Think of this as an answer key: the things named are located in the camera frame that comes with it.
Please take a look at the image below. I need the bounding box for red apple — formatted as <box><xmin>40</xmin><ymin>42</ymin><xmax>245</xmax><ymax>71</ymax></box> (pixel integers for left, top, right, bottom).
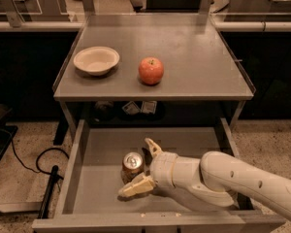
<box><xmin>139</xmin><ymin>57</ymin><xmax>164</xmax><ymax>85</ymax></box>

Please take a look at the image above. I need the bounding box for grey counter cabinet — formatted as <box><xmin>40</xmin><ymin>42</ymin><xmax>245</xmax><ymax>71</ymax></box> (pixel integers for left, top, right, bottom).
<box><xmin>54</xmin><ymin>14</ymin><xmax>254</xmax><ymax>133</ymax></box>

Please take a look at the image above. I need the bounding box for white label card left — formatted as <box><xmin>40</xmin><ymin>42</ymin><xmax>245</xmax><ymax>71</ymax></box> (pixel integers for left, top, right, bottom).
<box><xmin>122</xmin><ymin>101</ymin><xmax>140</xmax><ymax>116</ymax></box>

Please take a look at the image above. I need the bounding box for orange soda can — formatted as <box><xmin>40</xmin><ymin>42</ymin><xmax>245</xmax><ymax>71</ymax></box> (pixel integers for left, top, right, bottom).
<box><xmin>121</xmin><ymin>152</ymin><xmax>144</xmax><ymax>183</ymax></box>

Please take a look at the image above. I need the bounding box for white label card right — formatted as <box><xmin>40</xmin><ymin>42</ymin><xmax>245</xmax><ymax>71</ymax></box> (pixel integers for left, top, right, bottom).
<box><xmin>141</xmin><ymin>101</ymin><xmax>157</xmax><ymax>114</ymax></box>

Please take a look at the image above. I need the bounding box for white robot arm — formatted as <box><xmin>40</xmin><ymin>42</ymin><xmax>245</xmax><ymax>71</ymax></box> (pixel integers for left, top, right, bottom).
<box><xmin>118</xmin><ymin>138</ymin><xmax>291</xmax><ymax>221</ymax></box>

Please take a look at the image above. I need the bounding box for white bowl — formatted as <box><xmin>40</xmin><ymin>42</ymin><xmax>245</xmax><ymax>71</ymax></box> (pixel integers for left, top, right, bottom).
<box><xmin>74</xmin><ymin>47</ymin><xmax>119</xmax><ymax>76</ymax></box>

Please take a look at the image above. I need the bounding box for open grey top drawer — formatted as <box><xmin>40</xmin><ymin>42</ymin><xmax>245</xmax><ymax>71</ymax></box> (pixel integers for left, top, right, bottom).
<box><xmin>33</xmin><ymin>119</ymin><xmax>285</xmax><ymax>233</ymax></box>

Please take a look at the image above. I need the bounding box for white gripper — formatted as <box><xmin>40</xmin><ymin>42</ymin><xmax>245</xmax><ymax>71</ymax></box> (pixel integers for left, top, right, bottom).
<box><xmin>118</xmin><ymin>138</ymin><xmax>178</xmax><ymax>198</ymax></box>

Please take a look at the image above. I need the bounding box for white rail pipe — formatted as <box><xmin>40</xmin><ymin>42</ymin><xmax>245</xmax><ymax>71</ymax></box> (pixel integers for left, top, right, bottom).
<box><xmin>0</xmin><ymin>21</ymin><xmax>291</xmax><ymax>32</ymax></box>

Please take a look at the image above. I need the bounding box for black cable on floor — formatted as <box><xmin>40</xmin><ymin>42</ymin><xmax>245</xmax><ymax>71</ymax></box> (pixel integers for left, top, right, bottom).
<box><xmin>3</xmin><ymin>128</ymin><xmax>70</xmax><ymax>180</ymax></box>

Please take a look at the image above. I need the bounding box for white label card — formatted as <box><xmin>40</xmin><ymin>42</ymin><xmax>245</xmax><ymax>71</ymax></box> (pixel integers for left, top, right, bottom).
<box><xmin>122</xmin><ymin>101</ymin><xmax>140</xmax><ymax>116</ymax></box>
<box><xmin>141</xmin><ymin>101</ymin><xmax>157</xmax><ymax>114</ymax></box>

